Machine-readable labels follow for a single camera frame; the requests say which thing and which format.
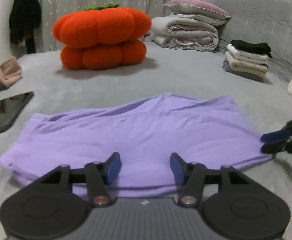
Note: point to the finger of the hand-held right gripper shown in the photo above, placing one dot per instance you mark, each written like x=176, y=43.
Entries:
x=275, y=147
x=273, y=135

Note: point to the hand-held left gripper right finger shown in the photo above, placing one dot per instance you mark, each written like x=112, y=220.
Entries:
x=177, y=168

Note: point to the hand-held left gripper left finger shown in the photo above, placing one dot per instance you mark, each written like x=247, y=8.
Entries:
x=114, y=167

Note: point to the purple pants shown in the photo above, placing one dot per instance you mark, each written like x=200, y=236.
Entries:
x=136, y=135

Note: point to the folded beige garment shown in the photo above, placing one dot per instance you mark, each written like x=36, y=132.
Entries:
x=243, y=67

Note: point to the folded white garment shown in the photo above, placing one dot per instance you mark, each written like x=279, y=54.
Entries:
x=243, y=56

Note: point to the black phone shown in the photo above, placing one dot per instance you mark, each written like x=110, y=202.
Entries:
x=3, y=112

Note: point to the folded grey pink quilt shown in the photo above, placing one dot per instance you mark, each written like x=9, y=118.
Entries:
x=185, y=32

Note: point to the orange pumpkin plush cushion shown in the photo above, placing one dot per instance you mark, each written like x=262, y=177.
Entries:
x=101, y=30

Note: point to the crumpled beige garment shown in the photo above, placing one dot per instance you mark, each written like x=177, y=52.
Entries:
x=6, y=72

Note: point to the pink grey pillow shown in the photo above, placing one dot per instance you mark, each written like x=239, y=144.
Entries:
x=198, y=7

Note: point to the hanging black garment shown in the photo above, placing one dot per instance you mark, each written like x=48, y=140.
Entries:
x=23, y=15

